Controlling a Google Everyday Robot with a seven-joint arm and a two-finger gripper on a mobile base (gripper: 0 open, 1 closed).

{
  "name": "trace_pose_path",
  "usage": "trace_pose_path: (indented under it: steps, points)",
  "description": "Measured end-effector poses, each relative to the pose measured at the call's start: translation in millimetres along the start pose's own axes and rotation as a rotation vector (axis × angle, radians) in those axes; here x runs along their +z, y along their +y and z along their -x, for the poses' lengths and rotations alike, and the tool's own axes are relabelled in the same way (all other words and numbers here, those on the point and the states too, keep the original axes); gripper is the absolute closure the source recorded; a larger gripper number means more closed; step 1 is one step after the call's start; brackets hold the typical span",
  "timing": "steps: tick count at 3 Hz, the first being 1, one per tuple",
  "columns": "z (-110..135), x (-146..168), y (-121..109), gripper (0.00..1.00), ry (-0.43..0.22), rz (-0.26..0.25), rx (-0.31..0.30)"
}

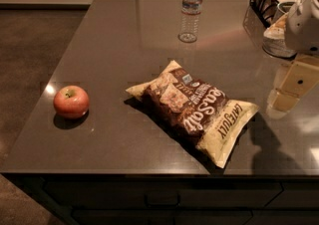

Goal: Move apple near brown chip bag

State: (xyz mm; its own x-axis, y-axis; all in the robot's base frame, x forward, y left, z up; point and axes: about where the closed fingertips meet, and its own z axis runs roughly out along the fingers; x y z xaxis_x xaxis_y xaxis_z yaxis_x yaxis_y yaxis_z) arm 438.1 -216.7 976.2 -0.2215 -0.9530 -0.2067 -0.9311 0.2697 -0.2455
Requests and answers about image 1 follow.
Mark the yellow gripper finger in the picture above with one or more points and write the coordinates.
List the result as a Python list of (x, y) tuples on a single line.
[(292, 82)]

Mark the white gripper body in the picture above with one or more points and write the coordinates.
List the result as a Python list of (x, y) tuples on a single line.
[(304, 25)]

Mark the red apple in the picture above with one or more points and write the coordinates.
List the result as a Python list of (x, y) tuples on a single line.
[(71, 102)]

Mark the brown sea salt chip bag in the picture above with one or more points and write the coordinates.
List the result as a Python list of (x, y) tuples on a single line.
[(196, 111)]

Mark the clear glass bowl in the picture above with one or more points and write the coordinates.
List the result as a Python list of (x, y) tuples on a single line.
[(273, 37)]

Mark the clear plastic water bottle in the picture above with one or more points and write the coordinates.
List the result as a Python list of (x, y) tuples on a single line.
[(190, 11)]

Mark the dark cabinet drawer front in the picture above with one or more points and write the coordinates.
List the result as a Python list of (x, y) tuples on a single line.
[(162, 202)]

